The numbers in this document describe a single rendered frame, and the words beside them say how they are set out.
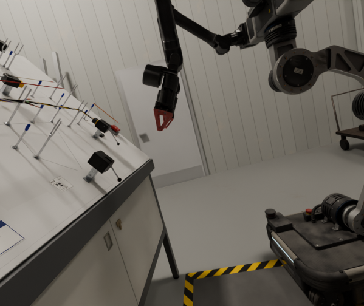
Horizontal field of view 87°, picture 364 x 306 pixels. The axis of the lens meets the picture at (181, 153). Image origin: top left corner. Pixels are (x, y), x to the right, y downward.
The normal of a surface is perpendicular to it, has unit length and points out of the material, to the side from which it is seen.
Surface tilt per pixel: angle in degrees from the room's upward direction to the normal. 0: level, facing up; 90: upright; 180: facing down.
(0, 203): 53
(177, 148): 90
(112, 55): 90
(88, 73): 90
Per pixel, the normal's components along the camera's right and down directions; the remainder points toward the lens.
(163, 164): 0.02, 0.14
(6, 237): 0.62, -0.76
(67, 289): 0.96, -0.23
